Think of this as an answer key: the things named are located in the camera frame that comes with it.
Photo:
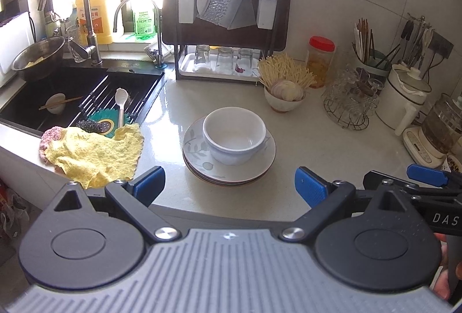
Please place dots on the roll-up drain rack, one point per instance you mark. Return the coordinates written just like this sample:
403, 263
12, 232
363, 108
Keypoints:
104, 89

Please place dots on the black kitchen sink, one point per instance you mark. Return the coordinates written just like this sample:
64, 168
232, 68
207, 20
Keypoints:
29, 107

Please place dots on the crumpled plastic bag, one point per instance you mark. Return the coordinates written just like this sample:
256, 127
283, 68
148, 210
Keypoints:
11, 212

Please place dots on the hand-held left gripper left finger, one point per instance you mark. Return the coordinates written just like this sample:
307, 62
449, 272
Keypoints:
149, 184

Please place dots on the steel wool scrubber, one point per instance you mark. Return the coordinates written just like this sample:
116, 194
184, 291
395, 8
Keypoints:
86, 127

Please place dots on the black wall outlet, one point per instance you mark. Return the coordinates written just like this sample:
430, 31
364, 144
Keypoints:
443, 45

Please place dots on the orange detergent bottle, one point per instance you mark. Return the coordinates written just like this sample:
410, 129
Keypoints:
99, 13

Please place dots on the white soup spoon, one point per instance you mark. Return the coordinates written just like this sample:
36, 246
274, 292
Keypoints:
121, 100

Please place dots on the white leaf-pattern plate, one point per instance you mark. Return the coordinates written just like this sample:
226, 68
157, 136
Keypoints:
196, 154
223, 182

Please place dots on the clear drinking glass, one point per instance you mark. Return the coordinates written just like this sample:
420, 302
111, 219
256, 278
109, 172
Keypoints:
245, 60
224, 60
202, 58

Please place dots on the small steel faucet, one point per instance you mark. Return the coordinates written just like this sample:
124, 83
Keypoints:
157, 31

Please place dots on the beige ceramic bowl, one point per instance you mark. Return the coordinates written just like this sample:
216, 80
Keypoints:
285, 105

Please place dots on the person's right hand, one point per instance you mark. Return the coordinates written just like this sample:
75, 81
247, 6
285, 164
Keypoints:
448, 286

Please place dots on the halved purple onion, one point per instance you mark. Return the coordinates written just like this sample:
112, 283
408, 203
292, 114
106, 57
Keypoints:
287, 89

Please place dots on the glass electric kettle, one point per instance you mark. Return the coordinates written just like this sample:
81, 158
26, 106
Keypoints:
440, 128

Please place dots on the red-lid plastic jar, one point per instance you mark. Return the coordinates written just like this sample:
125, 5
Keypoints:
320, 63

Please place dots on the translucent plastic bowl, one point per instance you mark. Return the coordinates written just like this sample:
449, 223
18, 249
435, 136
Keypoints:
234, 156

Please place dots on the hanging kitchen utensils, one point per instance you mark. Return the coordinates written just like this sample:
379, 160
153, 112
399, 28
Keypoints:
417, 40

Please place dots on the small white bowl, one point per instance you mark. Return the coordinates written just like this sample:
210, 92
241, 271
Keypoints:
56, 105

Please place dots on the white electric pot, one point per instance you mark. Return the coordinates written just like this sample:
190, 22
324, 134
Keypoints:
400, 100

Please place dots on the bundle of chopsticks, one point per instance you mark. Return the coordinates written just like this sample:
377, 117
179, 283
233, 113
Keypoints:
364, 38

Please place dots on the yellow dish cloth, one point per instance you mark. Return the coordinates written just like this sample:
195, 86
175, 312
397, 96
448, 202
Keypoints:
94, 157

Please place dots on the black dish rack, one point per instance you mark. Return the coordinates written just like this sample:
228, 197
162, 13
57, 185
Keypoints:
173, 38

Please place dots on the white plastic board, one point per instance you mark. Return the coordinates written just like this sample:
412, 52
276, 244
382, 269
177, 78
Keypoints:
14, 42

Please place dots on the white rack caddy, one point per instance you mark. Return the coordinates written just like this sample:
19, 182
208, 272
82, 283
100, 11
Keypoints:
187, 7
267, 13

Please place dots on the green detergent bottle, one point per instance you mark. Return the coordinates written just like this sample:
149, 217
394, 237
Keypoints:
144, 22

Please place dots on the wooden chopsticks pair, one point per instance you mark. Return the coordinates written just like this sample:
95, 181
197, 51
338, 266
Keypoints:
72, 100

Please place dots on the stainless steel bowl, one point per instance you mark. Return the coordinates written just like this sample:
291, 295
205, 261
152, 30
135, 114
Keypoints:
39, 58

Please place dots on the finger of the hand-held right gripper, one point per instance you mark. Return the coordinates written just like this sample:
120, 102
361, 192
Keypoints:
429, 172
379, 180

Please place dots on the dish brush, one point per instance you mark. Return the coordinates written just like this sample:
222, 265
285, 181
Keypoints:
153, 54

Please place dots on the large steel faucet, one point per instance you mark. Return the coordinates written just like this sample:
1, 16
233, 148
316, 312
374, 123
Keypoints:
88, 16

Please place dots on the enoki mushroom bunch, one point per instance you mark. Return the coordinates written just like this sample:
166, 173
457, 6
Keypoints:
285, 67

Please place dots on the pink dish cloth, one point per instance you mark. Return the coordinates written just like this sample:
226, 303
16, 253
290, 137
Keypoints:
48, 139

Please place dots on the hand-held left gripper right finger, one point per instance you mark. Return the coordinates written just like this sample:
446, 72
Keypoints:
312, 187

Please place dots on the patterned small bowl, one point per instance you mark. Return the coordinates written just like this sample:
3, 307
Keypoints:
454, 164

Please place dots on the white drip tray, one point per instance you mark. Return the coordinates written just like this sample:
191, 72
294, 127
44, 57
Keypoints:
187, 71

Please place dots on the teal flower mat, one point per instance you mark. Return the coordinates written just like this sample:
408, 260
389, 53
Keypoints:
104, 123

